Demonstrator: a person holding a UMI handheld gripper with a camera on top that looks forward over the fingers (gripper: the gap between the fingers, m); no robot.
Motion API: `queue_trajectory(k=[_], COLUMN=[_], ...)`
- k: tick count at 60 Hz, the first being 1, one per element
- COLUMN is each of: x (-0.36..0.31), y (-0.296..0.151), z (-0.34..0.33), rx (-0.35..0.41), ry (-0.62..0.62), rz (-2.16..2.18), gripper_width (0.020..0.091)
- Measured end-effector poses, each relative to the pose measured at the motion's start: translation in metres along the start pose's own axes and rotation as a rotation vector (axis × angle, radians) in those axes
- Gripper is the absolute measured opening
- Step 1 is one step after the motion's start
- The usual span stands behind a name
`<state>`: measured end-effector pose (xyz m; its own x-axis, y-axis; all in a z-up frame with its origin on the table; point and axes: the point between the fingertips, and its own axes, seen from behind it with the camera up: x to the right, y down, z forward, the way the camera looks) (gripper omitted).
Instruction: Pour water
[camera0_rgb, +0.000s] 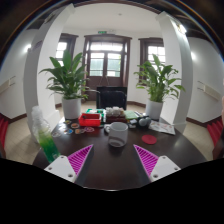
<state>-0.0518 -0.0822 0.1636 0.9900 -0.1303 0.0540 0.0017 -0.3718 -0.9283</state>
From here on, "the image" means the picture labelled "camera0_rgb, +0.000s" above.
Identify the red carpeted staircase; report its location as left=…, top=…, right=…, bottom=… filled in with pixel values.
left=0, top=113, right=10, bottom=151
left=206, top=118, right=224, bottom=148

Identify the potted plant in white pot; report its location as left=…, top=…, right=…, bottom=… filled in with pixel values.
left=133, top=53, right=186, bottom=121
left=39, top=49, right=99, bottom=120

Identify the black chair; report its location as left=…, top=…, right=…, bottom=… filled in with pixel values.
left=96, top=86, right=128, bottom=110

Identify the printed paper sheet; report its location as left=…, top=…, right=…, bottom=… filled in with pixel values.
left=148, top=120, right=177, bottom=136

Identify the brown framed window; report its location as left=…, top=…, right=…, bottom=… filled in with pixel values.
left=138, top=37, right=167, bottom=81
left=54, top=33, right=79, bottom=68

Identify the flat round red coaster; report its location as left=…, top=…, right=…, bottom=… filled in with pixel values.
left=141, top=134, right=158, bottom=146

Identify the red plastic box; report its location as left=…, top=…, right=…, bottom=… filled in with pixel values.
left=78, top=112, right=103, bottom=128

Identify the white wall-mounted unit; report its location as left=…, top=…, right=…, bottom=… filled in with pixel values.
left=196, top=80, right=222, bottom=101

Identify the green cloth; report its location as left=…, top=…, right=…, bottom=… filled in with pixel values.
left=123, top=110, right=140, bottom=121

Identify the green and white box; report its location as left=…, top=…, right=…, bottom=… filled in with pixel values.
left=85, top=108, right=106, bottom=116

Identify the clear bottle with green drink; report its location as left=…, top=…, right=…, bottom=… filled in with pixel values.
left=30, top=105, right=62, bottom=164

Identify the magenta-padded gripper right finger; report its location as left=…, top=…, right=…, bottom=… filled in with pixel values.
left=132, top=144, right=182, bottom=188

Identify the dark round gadget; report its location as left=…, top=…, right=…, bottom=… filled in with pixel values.
left=137, top=115, right=153, bottom=128

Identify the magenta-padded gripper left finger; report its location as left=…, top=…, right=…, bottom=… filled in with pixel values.
left=44, top=143, right=95, bottom=188

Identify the brown glazed double door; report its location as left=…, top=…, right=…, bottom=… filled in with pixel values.
left=82, top=34, right=133, bottom=101

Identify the white mug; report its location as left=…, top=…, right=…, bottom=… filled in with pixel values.
left=104, top=121, right=129, bottom=148

